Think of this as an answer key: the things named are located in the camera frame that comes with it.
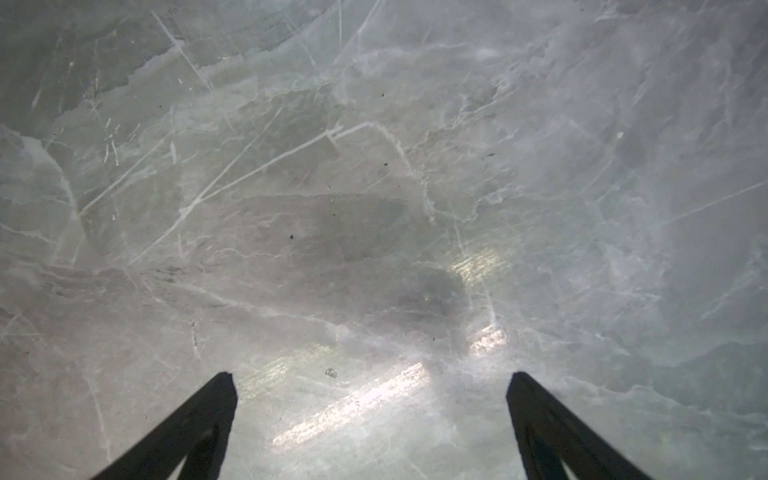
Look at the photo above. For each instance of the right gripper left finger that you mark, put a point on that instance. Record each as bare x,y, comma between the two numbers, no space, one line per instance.
191,442

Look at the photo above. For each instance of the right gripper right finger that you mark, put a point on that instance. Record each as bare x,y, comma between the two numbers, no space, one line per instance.
554,442

